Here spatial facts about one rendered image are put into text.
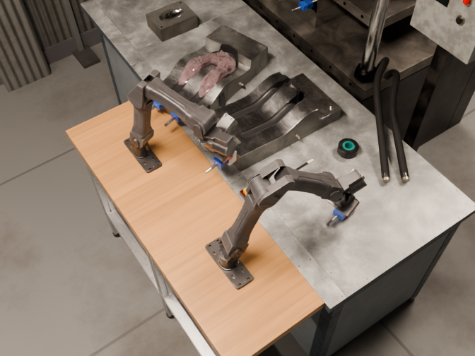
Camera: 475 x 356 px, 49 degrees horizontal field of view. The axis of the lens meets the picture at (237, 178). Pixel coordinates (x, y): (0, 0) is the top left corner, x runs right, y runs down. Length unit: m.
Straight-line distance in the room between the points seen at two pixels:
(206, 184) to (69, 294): 1.08
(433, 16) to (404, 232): 0.83
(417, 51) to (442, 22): 0.49
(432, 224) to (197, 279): 0.85
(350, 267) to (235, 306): 0.41
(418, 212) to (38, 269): 1.88
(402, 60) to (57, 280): 1.98
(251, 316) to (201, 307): 0.16
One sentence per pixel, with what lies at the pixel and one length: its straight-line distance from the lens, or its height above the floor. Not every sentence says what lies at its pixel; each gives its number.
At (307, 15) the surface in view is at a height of 0.83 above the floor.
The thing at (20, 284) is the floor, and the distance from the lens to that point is 2.90.
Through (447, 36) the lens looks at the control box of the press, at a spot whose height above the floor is 1.13.
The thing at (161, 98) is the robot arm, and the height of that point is 1.22.
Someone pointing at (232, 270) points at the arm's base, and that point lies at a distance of 1.79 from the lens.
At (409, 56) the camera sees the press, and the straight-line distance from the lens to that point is 2.63.
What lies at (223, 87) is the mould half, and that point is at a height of 0.89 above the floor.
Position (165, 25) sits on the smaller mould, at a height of 0.87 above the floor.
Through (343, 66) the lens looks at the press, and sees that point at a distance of 2.50.
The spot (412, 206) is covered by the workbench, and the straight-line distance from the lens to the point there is 2.02.
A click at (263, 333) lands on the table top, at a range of 1.72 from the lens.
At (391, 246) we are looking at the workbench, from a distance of 1.91.
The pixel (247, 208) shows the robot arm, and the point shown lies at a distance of 1.56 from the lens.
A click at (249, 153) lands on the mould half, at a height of 0.88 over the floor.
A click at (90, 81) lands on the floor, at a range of 3.72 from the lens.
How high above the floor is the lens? 2.41
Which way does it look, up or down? 53 degrees down
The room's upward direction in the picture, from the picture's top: 2 degrees counter-clockwise
